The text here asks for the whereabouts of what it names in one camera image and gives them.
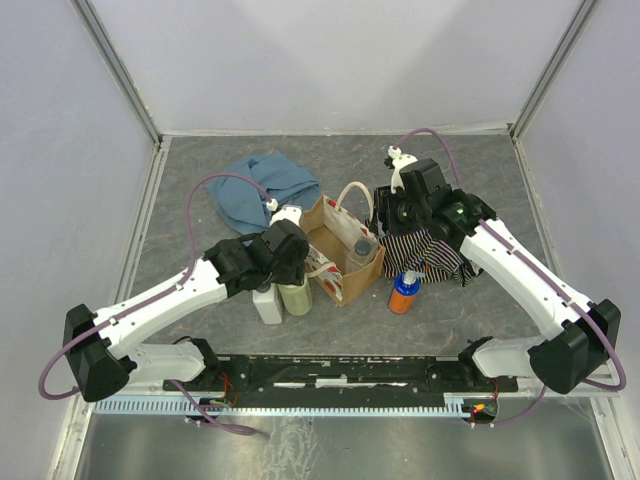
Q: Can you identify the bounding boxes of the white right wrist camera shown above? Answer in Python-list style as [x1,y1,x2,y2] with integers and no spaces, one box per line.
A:
[384,146,418,194]

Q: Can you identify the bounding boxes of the white bottle with cream cap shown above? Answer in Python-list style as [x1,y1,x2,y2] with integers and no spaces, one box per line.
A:
[278,275,312,316]

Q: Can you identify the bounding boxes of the watermelon print canvas bag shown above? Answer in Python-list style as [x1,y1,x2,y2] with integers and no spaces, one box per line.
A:
[300,181,385,307]

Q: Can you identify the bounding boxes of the black white striped cloth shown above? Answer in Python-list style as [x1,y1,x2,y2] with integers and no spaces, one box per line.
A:
[365,218,484,287]

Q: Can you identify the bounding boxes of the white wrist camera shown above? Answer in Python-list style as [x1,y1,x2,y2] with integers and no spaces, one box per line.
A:
[266,198,304,227]
[384,146,418,194]

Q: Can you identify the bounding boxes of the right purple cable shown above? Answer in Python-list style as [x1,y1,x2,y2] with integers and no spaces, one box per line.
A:
[394,127,627,429]

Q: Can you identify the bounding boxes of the light blue cable duct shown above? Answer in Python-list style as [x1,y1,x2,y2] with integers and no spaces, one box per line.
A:
[94,387,492,417]

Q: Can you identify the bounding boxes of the aluminium frame rail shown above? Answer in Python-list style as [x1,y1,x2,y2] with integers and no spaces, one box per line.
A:
[514,364,621,399]

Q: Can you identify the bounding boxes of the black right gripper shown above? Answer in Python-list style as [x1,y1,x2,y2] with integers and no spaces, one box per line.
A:
[368,184,430,239]

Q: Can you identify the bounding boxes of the blue denim cloth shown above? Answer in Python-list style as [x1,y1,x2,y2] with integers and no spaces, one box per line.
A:
[206,152,321,234]

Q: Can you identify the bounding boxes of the white bottle with grey cap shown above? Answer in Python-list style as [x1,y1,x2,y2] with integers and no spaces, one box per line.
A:
[252,284,283,325]

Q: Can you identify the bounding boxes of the orange bottle with blue cap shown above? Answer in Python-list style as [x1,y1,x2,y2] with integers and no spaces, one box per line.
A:
[388,270,425,314]

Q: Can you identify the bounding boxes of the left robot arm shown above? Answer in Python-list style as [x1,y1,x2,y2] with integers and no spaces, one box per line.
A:
[63,219,309,402]

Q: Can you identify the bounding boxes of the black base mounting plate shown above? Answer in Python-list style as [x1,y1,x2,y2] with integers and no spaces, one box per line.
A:
[184,354,518,406]

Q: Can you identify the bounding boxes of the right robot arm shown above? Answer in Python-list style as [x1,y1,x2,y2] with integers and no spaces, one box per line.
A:
[374,148,621,394]

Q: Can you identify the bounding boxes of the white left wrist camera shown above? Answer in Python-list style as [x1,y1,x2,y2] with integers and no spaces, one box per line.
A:
[266,198,304,227]

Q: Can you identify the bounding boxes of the clear bottle with grey cap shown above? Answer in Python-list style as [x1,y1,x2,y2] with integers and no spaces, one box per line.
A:
[346,236,378,274]

